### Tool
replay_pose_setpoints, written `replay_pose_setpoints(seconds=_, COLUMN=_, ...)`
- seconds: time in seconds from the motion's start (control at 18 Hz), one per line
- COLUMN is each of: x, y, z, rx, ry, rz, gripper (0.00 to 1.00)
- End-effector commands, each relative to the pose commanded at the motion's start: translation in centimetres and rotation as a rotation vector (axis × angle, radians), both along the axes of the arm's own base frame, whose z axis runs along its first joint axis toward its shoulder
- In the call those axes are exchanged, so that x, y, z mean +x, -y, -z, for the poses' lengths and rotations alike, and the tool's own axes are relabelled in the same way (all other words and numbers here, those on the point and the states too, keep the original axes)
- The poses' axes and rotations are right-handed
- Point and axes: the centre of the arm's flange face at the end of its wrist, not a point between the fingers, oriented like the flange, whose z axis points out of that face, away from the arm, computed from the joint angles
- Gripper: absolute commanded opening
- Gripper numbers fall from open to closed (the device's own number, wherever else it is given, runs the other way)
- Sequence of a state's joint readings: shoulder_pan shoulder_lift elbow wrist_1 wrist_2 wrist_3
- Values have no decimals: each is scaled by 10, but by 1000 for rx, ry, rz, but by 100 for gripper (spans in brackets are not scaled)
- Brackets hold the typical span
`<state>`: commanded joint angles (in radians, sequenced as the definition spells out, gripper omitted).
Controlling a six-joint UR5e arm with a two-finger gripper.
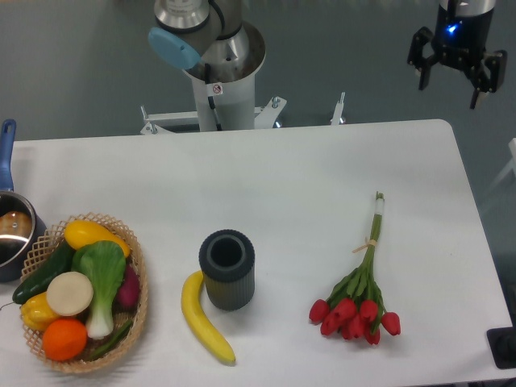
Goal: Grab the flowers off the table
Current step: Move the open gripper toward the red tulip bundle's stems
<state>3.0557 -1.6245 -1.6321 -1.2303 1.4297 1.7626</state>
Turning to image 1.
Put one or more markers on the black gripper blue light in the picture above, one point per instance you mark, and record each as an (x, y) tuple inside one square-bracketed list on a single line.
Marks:
[(461, 31)]

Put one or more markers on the red tulip bouquet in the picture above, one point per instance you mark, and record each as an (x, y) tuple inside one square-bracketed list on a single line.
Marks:
[(355, 307)]

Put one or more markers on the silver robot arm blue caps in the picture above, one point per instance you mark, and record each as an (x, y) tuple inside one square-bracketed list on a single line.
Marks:
[(211, 42)]

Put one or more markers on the white object at right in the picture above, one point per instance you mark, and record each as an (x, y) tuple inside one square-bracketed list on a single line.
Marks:
[(505, 177)]

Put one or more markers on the black device at edge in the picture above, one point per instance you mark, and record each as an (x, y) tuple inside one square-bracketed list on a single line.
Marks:
[(502, 346)]

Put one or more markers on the dark grey ribbed vase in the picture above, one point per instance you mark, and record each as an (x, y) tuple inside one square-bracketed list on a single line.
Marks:
[(227, 260)]

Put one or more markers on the yellow banana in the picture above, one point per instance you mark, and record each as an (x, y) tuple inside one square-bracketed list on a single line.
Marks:
[(201, 327)]

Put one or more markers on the purple red onion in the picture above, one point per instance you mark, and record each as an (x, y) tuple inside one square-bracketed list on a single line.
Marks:
[(128, 294)]

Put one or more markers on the green bok choy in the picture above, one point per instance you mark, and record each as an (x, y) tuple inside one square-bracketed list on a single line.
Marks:
[(103, 263)]

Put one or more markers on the yellow squash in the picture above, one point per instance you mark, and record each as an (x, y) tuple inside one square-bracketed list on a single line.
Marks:
[(80, 233)]

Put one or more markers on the green bean pod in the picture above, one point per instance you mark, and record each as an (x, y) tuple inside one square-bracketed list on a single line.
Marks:
[(111, 343)]

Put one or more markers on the woven wicker basket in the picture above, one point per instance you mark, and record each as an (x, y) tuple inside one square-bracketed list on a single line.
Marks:
[(43, 248)]

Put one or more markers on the dark green cucumber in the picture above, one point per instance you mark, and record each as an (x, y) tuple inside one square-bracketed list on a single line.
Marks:
[(60, 261)]

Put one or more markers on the beige round disc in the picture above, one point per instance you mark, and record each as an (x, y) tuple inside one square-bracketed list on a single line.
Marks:
[(69, 294)]

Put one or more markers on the orange fruit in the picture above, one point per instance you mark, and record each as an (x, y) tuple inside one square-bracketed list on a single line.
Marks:
[(64, 339)]

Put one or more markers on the yellow bell pepper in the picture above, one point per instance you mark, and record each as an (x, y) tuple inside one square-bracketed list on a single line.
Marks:
[(37, 314)]

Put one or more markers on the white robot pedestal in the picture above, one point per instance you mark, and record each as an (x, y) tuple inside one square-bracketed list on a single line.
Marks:
[(224, 106)]

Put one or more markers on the blue handled saucepan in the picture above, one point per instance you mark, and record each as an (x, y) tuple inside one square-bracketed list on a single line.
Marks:
[(20, 224)]

